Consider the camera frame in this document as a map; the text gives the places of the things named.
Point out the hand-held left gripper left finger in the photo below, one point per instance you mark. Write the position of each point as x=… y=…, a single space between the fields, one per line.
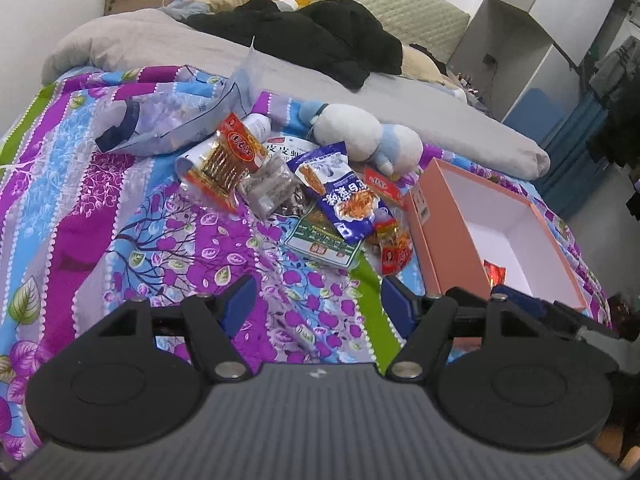
x=239 y=305

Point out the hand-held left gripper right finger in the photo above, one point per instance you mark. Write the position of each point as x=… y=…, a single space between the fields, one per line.
x=397 y=307

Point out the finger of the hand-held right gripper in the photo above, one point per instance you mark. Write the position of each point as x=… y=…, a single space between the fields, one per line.
x=522 y=301

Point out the small red snack packet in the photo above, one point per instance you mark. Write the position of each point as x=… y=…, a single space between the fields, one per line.
x=494 y=272

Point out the red label clear snack packet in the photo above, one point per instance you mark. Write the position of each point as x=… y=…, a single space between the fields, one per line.
x=395 y=255

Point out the pink cardboard box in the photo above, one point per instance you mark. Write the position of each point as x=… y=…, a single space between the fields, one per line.
x=425 y=240

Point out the green snack packet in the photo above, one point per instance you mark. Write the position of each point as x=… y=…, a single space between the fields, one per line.
x=320 y=240

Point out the clear packet of dark dates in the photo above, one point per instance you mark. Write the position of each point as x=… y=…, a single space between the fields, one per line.
x=267 y=187

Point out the blue snack packet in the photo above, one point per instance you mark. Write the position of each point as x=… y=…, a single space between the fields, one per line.
x=345 y=195

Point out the clear packet of brown sticks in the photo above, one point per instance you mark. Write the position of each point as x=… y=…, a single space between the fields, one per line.
x=225 y=165

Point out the blue curtain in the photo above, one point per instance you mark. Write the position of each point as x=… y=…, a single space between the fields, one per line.
x=575 y=155

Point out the white and blue plush toy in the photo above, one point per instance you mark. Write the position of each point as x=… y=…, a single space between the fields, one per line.
x=350 y=130

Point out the blue board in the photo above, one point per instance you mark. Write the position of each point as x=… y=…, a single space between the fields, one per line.
x=532 y=110

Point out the clear zip bag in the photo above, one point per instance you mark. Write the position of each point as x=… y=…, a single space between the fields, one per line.
x=165 y=120

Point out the group of small toiletry bottles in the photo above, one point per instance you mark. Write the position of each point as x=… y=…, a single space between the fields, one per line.
x=470 y=86

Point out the row of hanging clothes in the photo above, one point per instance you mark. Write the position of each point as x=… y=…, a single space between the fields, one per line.
x=620 y=100

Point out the beige pillow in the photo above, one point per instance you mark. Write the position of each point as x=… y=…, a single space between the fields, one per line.
x=420 y=67

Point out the grey duvet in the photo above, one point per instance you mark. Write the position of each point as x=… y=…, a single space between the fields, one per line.
x=150 y=40

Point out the black jacket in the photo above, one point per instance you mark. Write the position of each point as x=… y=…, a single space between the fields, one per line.
x=325 y=35

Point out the light blue cloth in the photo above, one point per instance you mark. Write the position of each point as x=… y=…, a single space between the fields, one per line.
x=180 y=9

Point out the tan pillow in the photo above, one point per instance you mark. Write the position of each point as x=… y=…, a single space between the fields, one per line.
x=220 y=1

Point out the brown cardboard box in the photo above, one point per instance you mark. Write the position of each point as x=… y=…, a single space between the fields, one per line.
x=130 y=4

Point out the wall socket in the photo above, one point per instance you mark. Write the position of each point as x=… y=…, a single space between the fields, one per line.
x=490 y=60

